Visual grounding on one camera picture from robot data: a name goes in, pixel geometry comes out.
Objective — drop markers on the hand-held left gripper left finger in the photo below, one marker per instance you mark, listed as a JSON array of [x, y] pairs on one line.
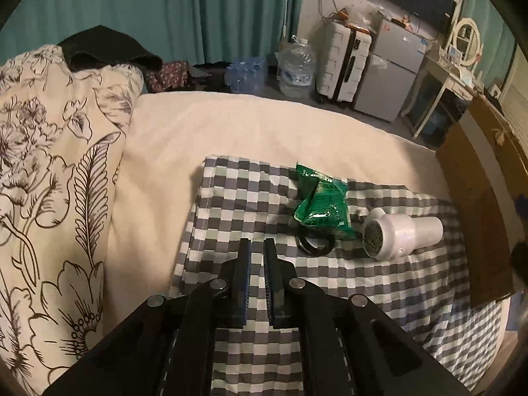
[[245, 280]]

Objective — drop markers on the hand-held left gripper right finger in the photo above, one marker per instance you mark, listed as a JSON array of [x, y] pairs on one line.
[[270, 280]]

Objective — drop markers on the cardboard box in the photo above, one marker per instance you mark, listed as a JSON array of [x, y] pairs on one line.
[[474, 198]]

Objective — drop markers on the grey checked cloth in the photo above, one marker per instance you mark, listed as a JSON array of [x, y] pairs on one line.
[[231, 198]]

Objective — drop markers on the green snack packet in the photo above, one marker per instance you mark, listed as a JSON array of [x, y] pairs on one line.
[[324, 202]]

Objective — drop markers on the white handheld fan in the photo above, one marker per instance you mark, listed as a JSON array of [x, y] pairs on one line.
[[404, 231]]

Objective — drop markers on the cream bed sheet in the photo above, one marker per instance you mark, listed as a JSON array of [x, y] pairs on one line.
[[247, 123]]

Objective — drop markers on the pack of water bottles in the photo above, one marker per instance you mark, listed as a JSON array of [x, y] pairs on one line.
[[245, 74]]

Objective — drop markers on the large water jug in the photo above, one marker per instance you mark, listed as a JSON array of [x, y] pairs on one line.
[[295, 74]]

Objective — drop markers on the dark floral fabric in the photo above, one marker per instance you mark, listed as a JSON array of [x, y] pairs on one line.
[[169, 76]]

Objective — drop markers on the floral print quilt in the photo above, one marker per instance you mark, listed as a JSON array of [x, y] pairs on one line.
[[49, 173]]

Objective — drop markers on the white suitcase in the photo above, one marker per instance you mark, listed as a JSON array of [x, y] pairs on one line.
[[334, 62]]

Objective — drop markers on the silver mini fridge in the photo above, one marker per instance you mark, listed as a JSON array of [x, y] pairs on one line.
[[392, 74]]

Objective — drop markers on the white dressing table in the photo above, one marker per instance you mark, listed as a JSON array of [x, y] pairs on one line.
[[449, 84]]

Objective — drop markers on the black garment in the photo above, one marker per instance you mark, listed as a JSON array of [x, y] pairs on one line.
[[103, 45]]

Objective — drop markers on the teal curtain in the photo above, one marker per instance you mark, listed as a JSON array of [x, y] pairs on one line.
[[185, 8], [486, 12]]

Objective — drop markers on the clear plastic bag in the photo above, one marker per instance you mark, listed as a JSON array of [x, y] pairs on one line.
[[363, 16]]

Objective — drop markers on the white vanity mirror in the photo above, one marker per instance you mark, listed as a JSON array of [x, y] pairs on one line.
[[466, 37]]

